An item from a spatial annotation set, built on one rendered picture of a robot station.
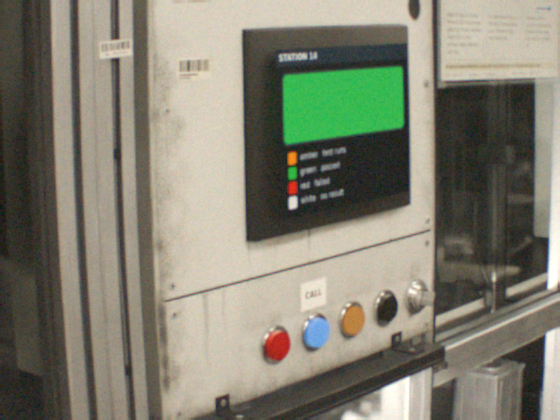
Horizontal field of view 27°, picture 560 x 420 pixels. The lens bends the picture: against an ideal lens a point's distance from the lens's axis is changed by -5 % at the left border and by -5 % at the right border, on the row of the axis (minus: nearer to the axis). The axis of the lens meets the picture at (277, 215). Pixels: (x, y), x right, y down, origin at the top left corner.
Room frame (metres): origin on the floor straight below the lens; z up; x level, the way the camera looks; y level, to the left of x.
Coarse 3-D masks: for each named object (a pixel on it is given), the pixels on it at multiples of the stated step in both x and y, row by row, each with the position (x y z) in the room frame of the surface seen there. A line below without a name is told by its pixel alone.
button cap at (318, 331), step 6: (318, 318) 1.17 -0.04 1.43; (312, 324) 1.16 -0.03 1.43; (318, 324) 1.16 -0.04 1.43; (324, 324) 1.17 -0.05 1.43; (312, 330) 1.16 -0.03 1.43; (318, 330) 1.16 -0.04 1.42; (324, 330) 1.17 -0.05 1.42; (312, 336) 1.16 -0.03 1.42; (318, 336) 1.16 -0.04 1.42; (324, 336) 1.17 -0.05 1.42; (312, 342) 1.16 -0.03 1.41; (318, 342) 1.16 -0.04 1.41; (324, 342) 1.17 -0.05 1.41
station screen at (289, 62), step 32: (288, 64) 1.12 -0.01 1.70; (320, 64) 1.15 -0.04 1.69; (352, 64) 1.19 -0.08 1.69; (384, 64) 1.23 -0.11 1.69; (384, 128) 1.23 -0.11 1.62; (288, 160) 1.12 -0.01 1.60; (320, 160) 1.15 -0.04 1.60; (352, 160) 1.19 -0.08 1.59; (384, 160) 1.23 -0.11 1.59; (288, 192) 1.11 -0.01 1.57; (320, 192) 1.15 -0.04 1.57; (352, 192) 1.19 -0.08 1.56; (384, 192) 1.23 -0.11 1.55
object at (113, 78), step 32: (96, 0) 0.99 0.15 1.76; (128, 0) 1.01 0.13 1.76; (96, 32) 0.99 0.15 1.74; (128, 32) 1.01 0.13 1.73; (96, 64) 0.99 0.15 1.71; (128, 64) 1.01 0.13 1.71; (96, 96) 0.99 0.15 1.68; (128, 96) 1.01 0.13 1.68; (96, 128) 0.99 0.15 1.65; (128, 128) 1.01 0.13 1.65; (96, 160) 0.99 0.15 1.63; (128, 160) 1.01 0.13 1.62; (128, 192) 1.01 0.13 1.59; (128, 224) 1.01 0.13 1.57; (128, 256) 1.01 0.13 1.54; (128, 288) 1.01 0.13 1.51; (128, 320) 1.01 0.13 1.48; (128, 352) 1.01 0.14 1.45; (128, 384) 1.01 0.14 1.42; (480, 384) 1.81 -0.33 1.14; (512, 384) 1.83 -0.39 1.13; (128, 416) 1.00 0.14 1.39; (480, 416) 1.81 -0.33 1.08; (512, 416) 1.83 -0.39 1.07
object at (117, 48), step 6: (102, 42) 0.99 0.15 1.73; (108, 42) 0.99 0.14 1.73; (114, 42) 1.00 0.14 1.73; (120, 42) 1.00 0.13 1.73; (126, 42) 1.01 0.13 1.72; (102, 48) 0.99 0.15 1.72; (108, 48) 0.99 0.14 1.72; (114, 48) 1.00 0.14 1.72; (120, 48) 1.00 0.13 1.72; (126, 48) 1.01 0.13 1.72; (102, 54) 0.99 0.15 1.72; (108, 54) 0.99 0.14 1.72; (114, 54) 1.00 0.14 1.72; (120, 54) 1.00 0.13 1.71; (126, 54) 1.01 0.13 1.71; (132, 54) 1.02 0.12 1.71
